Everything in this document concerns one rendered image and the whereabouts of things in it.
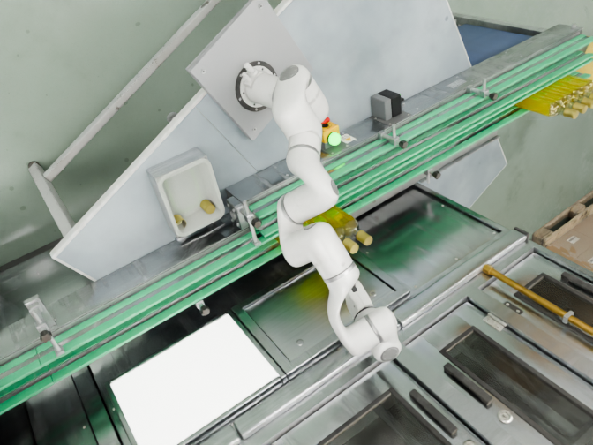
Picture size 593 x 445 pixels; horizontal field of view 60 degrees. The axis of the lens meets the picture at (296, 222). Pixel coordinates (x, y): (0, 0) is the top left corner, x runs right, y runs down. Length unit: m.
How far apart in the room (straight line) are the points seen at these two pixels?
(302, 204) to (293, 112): 0.22
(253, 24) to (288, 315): 0.89
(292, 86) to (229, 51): 0.32
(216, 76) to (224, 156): 0.27
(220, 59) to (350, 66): 0.53
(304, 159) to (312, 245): 0.21
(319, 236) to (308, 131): 0.29
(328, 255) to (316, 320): 0.45
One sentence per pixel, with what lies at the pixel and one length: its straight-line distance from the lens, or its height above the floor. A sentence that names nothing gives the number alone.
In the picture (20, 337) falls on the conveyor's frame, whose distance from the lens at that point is 1.69.
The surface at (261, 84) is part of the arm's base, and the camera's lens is 1.57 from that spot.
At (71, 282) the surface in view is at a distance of 2.15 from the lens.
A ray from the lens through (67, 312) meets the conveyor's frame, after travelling 1.68.
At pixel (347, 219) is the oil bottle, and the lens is 1.70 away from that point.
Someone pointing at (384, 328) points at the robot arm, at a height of 1.52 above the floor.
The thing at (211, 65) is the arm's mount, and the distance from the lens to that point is 1.57.
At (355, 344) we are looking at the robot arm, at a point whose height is 1.50.
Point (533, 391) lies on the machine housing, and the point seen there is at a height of 1.75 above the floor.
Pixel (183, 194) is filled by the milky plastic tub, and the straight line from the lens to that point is 1.67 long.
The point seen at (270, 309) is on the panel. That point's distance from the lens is 1.67.
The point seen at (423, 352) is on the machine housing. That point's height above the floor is 1.49.
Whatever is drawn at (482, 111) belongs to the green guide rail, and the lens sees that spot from 2.21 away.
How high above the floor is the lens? 2.17
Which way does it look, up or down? 45 degrees down
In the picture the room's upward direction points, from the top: 127 degrees clockwise
